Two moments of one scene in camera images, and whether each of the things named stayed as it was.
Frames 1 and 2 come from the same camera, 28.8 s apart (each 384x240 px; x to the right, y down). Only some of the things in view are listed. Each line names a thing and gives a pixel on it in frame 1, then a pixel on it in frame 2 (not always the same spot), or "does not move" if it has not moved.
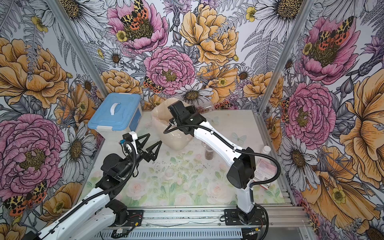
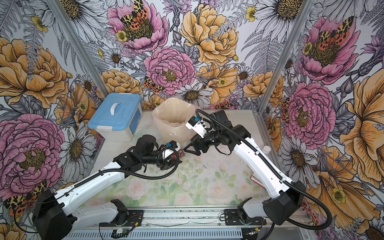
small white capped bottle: [266, 149] does not move
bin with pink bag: [177, 139] does not move
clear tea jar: [209, 153] → [181, 154]
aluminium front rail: [283, 223] does not move
